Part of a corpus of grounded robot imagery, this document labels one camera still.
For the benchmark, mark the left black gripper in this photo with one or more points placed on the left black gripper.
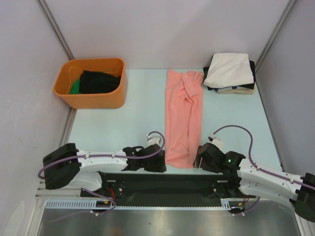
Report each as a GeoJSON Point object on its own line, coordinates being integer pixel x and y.
{"type": "Point", "coordinates": [159, 166]}

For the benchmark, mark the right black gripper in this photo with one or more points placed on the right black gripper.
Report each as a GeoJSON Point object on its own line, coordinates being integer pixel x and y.
{"type": "Point", "coordinates": [203, 157]}

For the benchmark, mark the pink t shirt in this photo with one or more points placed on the pink t shirt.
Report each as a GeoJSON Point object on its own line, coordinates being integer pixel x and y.
{"type": "Point", "coordinates": [183, 117]}

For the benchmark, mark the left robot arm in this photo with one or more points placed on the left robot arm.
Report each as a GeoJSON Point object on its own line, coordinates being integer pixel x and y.
{"type": "Point", "coordinates": [69, 166]}

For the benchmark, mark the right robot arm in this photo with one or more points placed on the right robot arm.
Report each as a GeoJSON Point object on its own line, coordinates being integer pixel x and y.
{"type": "Point", "coordinates": [249, 179]}

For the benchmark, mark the patterned folded t shirt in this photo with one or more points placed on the patterned folded t shirt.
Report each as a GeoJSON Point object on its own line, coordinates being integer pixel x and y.
{"type": "Point", "coordinates": [228, 88]}

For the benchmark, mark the beige folded t shirt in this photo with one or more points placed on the beige folded t shirt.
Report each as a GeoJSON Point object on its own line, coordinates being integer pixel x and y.
{"type": "Point", "coordinates": [239, 91]}

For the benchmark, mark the white folded t shirt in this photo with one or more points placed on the white folded t shirt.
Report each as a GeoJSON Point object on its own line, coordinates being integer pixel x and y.
{"type": "Point", "coordinates": [230, 68]}

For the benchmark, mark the black t shirt in bin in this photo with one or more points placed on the black t shirt in bin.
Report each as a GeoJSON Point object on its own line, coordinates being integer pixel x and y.
{"type": "Point", "coordinates": [92, 82]}

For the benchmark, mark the green t shirt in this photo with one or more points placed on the green t shirt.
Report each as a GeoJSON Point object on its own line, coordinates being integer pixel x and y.
{"type": "Point", "coordinates": [75, 89]}

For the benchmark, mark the orange plastic bin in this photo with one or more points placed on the orange plastic bin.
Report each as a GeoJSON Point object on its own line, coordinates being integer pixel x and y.
{"type": "Point", "coordinates": [71, 72]}

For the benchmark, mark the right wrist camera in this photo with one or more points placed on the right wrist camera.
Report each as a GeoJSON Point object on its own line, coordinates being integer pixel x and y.
{"type": "Point", "coordinates": [216, 141]}

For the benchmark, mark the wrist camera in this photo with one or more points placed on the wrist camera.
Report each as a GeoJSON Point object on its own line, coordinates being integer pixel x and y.
{"type": "Point", "coordinates": [153, 140]}
{"type": "Point", "coordinates": [216, 141]}

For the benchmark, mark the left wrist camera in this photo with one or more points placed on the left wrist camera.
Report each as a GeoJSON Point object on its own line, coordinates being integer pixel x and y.
{"type": "Point", "coordinates": [153, 140]}

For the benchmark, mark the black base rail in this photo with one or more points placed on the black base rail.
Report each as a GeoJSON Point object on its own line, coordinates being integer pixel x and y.
{"type": "Point", "coordinates": [153, 190]}

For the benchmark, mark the white slotted cable duct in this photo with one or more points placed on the white slotted cable duct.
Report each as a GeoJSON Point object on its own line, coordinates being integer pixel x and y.
{"type": "Point", "coordinates": [104, 205]}

